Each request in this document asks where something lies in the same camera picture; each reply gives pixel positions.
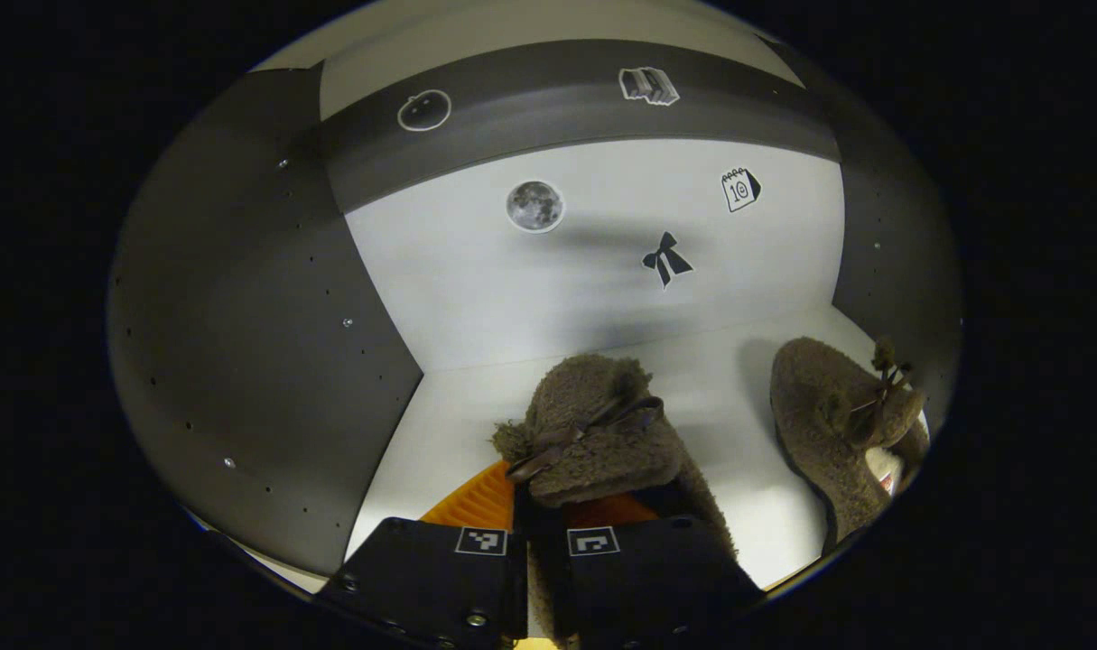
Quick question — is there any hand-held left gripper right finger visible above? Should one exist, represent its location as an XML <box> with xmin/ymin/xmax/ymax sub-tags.
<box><xmin>537</xmin><ymin>493</ymin><xmax>766</xmax><ymax>650</ymax></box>

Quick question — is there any white shoe cabinet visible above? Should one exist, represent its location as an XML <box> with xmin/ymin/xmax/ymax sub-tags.
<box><xmin>106</xmin><ymin>0</ymin><xmax>964</xmax><ymax>624</ymax></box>

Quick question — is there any brown fluffy shoe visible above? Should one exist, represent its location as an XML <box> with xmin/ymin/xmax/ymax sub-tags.
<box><xmin>770</xmin><ymin>337</ymin><xmax>931</xmax><ymax>553</ymax></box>
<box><xmin>491</xmin><ymin>354</ymin><xmax>739</xmax><ymax>649</ymax></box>

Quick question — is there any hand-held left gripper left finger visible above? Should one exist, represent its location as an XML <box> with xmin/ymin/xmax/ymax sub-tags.
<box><xmin>318</xmin><ymin>460</ymin><xmax>529</xmax><ymax>650</ymax></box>

